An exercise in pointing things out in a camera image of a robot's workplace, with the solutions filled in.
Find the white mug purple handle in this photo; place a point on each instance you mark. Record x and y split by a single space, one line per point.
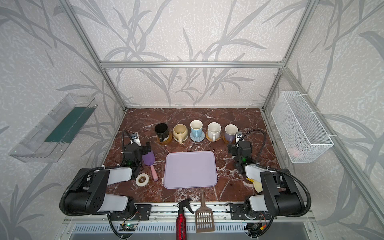
230 132

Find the purple scoop pink handle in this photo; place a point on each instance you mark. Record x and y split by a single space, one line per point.
149 160

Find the white mug blue handle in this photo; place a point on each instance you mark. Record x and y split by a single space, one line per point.
196 127

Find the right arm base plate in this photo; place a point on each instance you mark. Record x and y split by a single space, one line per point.
245 212

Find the tan wicker coaster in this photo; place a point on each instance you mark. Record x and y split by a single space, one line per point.
209 139

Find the white wire basket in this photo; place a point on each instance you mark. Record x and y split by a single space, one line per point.
302 134

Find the red spray bottle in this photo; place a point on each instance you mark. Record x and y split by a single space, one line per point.
181 223

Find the beige mug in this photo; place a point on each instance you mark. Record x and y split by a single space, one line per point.
180 133

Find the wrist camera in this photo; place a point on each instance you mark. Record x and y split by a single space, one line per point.
135 139
239 136

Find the clear plastic wall bin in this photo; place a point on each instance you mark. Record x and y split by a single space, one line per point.
48 141

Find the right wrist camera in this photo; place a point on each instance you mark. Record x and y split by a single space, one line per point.
239 136

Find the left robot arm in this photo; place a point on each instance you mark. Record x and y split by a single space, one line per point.
87 193

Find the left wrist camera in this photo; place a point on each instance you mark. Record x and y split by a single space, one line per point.
135 139

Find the green circuit board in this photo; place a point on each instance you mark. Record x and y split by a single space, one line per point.
127 227

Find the white tape roll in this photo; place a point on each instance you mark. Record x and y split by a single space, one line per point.
142 180

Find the white speckled mug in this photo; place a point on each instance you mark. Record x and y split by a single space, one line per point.
214 130

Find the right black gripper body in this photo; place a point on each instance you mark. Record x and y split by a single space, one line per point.
233 149

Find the brown slotted scoop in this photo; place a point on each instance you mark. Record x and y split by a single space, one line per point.
204 218

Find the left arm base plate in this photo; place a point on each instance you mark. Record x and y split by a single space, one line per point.
140 212

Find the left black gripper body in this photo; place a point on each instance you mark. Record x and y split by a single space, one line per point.
144 149

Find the lavender plastic tray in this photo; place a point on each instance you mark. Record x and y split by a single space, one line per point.
190 170

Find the black mug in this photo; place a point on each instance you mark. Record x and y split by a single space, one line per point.
162 132

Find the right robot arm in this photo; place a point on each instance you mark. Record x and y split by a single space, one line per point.
279 192

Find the grey-blue woven coaster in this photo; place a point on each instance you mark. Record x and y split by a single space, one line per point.
197 139

